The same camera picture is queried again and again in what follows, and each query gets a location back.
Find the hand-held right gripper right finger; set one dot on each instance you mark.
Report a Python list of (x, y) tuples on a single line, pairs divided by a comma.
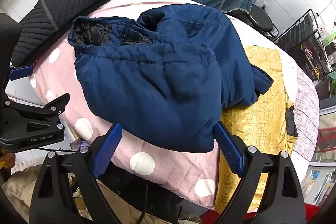
[(227, 150)]

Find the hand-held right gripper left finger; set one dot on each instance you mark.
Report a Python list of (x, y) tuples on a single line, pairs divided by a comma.
[(108, 150)]

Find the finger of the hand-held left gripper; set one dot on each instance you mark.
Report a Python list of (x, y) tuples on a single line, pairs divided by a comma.
[(21, 72), (34, 116)]

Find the golden yellow crackle jacket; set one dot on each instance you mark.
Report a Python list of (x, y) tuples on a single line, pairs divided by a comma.
[(262, 119)]

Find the navy blue padded jacket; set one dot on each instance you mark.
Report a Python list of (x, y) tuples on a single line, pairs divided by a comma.
[(147, 92)]

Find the pink polka dot bed sheet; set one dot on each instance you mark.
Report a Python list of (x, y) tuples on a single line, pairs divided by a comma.
[(86, 125)]

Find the beige crumpled cloth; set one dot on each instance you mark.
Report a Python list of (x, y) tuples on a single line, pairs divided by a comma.
[(18, 195)]

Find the person's dark clothing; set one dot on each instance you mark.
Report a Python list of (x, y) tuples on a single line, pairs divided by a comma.
[(147, 192)]

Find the red plastic object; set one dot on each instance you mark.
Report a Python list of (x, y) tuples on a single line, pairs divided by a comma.
[(252, 216)]

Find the black quilted jacket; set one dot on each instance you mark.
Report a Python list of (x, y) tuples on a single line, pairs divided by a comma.
[(60, 6)]

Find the black metal rack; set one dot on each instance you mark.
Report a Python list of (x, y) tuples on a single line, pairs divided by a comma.
[(302, 40)]

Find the black round stool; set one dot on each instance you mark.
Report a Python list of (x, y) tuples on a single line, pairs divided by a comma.
[(260, 19)]

